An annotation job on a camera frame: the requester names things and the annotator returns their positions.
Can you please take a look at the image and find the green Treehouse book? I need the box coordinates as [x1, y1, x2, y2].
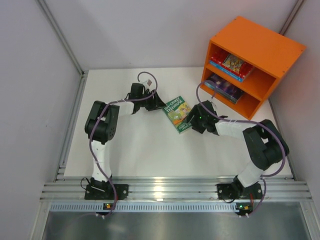
[163, 96, 191, 134]

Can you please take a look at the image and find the purple Robinson Crusoe book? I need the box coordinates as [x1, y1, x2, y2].
[204, 73, 244, 104]

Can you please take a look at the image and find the blue 26-Storey Treehouse book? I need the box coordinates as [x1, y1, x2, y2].
[209, 60, 244, 83]

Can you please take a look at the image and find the red comic cover book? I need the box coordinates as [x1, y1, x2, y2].
[210, 49, 255, 80]

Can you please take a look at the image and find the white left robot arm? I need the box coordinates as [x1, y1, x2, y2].
[84, 83, 166, 183]

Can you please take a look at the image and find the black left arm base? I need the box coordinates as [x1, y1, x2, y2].
[84, 184, 129, 200]

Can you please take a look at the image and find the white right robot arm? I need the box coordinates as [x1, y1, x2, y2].
[183, 100, 290, 189]

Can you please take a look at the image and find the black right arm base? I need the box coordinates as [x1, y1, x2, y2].
[216, 183, 263, 203]

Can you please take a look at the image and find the orange wooden shelf cabinet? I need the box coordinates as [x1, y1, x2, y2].
[202, 16, 307, 120]

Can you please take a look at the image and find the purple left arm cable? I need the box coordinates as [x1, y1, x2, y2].
[88, 71, 159, 217]

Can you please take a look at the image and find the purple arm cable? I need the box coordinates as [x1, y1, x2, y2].
[88, 71, 159, 217]
[195, 80, 287, 218]

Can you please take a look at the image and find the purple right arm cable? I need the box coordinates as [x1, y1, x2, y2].
[195, 80, 287, 218]

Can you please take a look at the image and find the aluminium mounting rail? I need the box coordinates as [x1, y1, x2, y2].
[40, 177, 312, 213]

